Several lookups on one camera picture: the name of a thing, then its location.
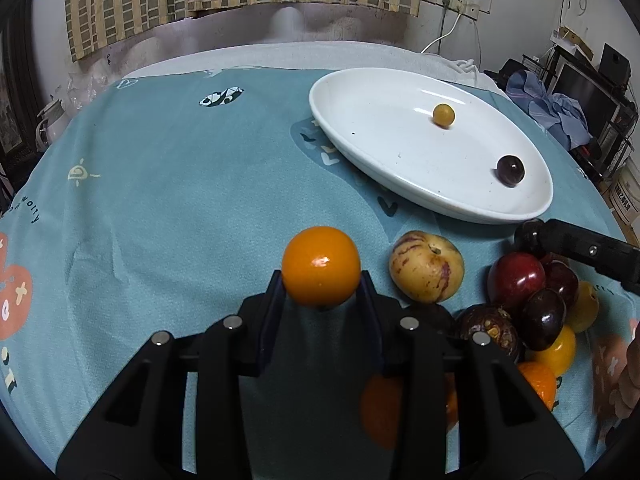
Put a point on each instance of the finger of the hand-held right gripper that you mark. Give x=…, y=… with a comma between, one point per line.
x=575, y=245

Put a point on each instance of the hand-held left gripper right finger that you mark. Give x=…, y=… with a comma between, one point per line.
x=372, y=325

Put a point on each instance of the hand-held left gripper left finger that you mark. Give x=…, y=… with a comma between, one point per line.
x=272, y=320

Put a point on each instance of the yellow oval fruit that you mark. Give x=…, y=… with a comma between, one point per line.
x=586, y=307

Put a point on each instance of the large red plum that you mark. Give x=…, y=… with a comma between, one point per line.
x=515, y=280

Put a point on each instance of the smooth round orange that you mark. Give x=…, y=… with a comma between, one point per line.
x=321, y=266

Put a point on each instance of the dark purple plum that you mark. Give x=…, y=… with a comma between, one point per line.
x=510, y=170
x=543, y=318

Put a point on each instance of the striped yellow pepino melon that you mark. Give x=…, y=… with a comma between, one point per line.
x=426, y=266

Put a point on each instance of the yellow-orange round fruit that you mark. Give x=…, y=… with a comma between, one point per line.
x=556, y=356

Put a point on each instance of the wrinkled purple passion fruit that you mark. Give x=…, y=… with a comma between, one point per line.
x=489, y=327

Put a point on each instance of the small orange mandarin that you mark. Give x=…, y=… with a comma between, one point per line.
x=539, y=385

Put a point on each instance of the small yellow kumquat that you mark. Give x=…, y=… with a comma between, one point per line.
x=443, y=114

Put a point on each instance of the white oval plate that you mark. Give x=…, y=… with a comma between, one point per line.
x=400, y=125

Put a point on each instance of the person's right hand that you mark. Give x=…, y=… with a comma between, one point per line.
x=634, y=360

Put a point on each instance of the white bucket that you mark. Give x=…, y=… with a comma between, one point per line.
x=627, y=190

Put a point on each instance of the blue clothing pile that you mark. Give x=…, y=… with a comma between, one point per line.
x=550, y=105

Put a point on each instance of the black monitor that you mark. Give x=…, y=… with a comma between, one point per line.
x=585, y=92

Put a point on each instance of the black hat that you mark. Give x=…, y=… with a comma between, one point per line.
x=507, y=72

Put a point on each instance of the black speaker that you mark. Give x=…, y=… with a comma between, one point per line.
x=615, y=62

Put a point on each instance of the cardboard box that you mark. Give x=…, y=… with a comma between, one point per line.
x=575, y=40

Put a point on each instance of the white cloth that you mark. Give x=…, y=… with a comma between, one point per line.
x=300, y=55

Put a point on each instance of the white kettle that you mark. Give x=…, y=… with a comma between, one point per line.
x=52, y=122

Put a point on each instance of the clear plastic bag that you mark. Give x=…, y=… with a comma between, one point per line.
x=82, y=92

